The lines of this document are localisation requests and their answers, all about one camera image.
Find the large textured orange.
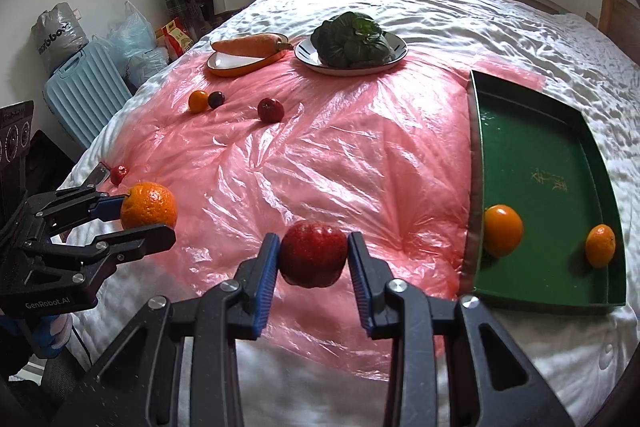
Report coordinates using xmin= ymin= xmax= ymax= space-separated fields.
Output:
xmin=120 ymin=182 xmax=178 ymax=230

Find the wooden headboard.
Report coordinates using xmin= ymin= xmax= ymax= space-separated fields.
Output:
xmin=586 ymin=0 xmax=639 ymax=44

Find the light blue suitcase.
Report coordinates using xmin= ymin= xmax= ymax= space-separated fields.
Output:
xmin=43 ymin=40 xmax=131 ymax=148

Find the small red apple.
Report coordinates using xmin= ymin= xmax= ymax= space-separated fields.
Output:
xmin=257 ymin=98 xmax=284 ymax=124

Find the white dark-rimmed plate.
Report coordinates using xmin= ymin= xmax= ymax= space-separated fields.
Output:
xmin=293 ymin=30 xmax=409 ymax=77

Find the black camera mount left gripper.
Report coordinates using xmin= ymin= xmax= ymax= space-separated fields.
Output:
xmin=1 ymin=100 xmax=34 ymax=198

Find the dark purple plum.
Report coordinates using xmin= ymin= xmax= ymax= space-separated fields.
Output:
xmin=207 ymin=91 xmax=226 ymax=109

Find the orange rimmed oval plate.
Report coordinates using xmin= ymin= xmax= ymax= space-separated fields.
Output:
xmin=206 ymin=50 xmax=289 ymax=78

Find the large red apple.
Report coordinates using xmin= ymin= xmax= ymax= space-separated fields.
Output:
xmin=278 ymin=221 xmax=348 ymax=288

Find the large orange carrot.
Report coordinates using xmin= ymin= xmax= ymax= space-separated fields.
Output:
xmin=212 ymin=34 xmax=293 ymax=58

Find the pink plastic sheet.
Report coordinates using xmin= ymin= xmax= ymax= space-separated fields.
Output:
xmin=102 ymin=45 xmax=547 ymax=383

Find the small orange tangerine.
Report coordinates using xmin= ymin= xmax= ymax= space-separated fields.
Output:
xmin=188 ymin=90 xmax=209 ymax=114

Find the tiny red cherry tomato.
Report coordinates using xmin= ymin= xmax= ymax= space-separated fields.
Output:
xmin=110 ymin=165 xmax=129 ymax=186

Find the red yellow snack package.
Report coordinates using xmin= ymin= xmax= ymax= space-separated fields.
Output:
xmin=155 ymin=17 xmax=194 ymax=62

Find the translucent blue plastic bag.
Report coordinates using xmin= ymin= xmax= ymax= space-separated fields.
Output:
xmin=92 ymin=1 xmax=169 ymax=91

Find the green rectangular tray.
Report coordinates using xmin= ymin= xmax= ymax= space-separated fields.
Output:
xmin=459 ymin=70 xmax=627 ymax=315

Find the smooth orange in tray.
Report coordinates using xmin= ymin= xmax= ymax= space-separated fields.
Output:
xmin=483 ymin=205 xmax=524 ymax=258

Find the grey printed bag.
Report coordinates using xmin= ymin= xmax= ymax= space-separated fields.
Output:
xmin=32 ymin=2 xmax=89 ymax=75

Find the small mandarin orange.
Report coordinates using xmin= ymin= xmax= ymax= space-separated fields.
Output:
xmin=585 ymin=225 xmax=616 ymax=269

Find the dark green leafy vegetable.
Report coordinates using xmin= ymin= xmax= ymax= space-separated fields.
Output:
xmin=310 ymin=11 xmax=394 ymax=69

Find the blue gloved left hand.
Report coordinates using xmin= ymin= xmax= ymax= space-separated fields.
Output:
xmin=1 ymin=314 xmax=73 ymax=359

